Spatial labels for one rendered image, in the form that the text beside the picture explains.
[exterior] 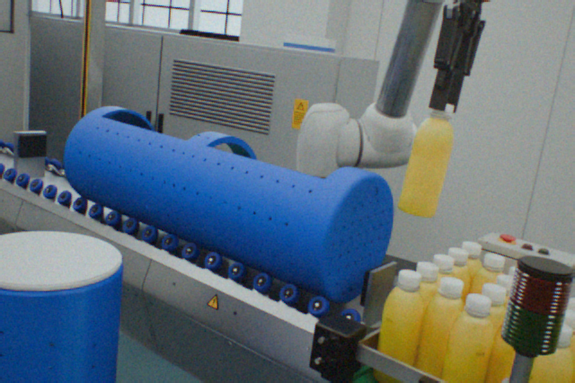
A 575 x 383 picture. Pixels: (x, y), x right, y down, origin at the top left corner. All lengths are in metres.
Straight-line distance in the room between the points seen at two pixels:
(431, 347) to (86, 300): 0.60
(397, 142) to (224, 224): 0.78
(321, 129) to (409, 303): 0.90
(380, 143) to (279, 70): 1.24
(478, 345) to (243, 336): 0.53
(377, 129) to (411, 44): 0.28
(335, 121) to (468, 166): 2.24
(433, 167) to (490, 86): 2.90
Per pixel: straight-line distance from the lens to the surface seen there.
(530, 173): 3.98
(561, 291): 0.75
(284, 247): 1.23
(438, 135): 1.11
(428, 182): 1.11
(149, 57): 3.56
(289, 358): 1.30
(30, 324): 1.11
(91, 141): 1.69
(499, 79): 3.98
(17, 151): 2.18
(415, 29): 1.78
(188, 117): 3.39
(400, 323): 1.10
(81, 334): 1.14
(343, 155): 1.91
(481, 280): 1.30
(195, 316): 1.45
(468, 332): 1.05
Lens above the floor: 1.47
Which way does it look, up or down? 13 degrees down
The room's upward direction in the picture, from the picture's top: 7 degrees clockwise
